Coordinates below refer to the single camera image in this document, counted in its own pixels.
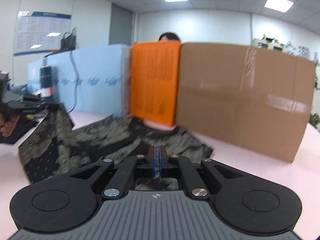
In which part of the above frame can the black lace patterned garment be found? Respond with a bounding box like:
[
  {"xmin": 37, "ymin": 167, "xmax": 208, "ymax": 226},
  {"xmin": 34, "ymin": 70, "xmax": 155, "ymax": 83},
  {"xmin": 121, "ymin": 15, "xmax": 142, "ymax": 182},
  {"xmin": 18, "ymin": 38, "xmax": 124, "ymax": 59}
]
[{"xmin": 18, "ymin": 105, "xmax": 214, "ymax": 183}]

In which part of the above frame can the person's left hand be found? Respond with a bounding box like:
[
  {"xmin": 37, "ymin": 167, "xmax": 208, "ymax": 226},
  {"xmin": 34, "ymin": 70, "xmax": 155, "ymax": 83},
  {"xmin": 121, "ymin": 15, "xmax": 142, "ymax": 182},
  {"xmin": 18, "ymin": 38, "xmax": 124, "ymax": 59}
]
[{"xmin": 0, "ymin": 113, "xmax": 20, "ymax": 138}]

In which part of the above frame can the black garment pile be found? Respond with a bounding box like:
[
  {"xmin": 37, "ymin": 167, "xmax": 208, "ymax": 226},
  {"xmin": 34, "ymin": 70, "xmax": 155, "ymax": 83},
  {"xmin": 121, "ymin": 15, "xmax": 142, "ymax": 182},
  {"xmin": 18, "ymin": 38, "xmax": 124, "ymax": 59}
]
[{"xmin": 1, "ymin": 115, "xmax": 43, "ymax": 145}]

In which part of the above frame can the dark teal thermos bottle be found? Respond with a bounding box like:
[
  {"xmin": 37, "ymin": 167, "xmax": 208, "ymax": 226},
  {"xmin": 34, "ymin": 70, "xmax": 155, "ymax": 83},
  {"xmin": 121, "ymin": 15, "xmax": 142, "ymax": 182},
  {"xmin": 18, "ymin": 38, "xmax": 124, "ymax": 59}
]
[{"xmin": 40, "ymin": 57, "xmax": 54, "ymax": 102}]

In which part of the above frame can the small light blue box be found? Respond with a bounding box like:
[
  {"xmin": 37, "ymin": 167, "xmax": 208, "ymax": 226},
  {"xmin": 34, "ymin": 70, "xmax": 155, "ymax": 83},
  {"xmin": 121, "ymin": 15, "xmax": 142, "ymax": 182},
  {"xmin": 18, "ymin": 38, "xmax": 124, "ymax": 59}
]
[{"xmin": 28, "ymin": 58, "xmax": 47, "ymax": 94}]

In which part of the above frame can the black power adapter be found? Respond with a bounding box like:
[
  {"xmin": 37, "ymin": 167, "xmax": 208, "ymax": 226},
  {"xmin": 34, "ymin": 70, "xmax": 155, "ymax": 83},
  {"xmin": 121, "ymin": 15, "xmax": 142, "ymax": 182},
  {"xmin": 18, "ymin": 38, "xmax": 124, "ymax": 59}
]
[{"xmin": 60, "ymin": 27, "xmax": 77, "ymax": 51}]

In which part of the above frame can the large light blue box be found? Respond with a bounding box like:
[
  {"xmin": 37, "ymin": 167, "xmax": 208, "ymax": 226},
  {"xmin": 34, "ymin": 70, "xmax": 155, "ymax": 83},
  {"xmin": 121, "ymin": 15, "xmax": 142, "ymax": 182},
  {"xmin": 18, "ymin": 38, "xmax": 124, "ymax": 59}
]
[{"xmin": 43, "ymin": 43, "xmax": 132, "ymax": 118}]

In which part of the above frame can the orange cardboard box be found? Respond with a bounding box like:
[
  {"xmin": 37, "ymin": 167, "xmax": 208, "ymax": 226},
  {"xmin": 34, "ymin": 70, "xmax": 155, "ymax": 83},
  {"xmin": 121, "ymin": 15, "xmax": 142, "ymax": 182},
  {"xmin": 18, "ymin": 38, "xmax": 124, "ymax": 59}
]
[{"xmin": 130, "ymin": 41, "xmax": 181, "ymax": 126}]

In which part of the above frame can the brown cardboard box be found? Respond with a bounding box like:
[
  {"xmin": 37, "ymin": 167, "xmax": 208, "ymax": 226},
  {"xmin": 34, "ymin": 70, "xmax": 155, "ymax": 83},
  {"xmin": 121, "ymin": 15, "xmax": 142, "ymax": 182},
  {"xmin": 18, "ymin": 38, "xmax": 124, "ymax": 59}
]
[{"xmin": 176, "ymin": 43, "xmax": 316, "ymax": 163}]

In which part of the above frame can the person's head behind boxes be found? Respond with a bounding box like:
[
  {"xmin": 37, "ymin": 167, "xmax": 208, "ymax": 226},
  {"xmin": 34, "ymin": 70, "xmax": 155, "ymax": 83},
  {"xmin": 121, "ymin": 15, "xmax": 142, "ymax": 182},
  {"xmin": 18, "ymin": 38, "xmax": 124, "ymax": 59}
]
[{"xmin": 158, "ymin": 32, "xmax": 181, "ymax": 42}]

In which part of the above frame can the potted green plant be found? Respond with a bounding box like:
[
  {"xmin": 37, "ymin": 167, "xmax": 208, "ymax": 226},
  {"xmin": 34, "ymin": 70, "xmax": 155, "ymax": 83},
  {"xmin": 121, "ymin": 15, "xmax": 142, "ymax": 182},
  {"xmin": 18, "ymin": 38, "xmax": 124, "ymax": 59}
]
[{"xmin": 309, "ymin": 113, "xmax": 320, "ymax": 129}]

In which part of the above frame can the black cable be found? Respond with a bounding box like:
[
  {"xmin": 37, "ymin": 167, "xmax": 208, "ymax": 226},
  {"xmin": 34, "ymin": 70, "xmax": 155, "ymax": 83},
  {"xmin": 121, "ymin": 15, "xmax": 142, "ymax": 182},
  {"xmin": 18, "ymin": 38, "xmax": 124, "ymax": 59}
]
[{"xmin": 44, "ymin": 27, "xmax": 81, "ymax": 113}]

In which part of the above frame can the wall notice board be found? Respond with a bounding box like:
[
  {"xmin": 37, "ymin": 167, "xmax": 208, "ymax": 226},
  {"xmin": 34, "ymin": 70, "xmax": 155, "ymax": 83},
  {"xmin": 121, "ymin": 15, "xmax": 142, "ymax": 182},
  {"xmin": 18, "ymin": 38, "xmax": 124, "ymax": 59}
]
[{"xmin": 14, "ymin": 11, "xmax": 72, "ymax": 56}]

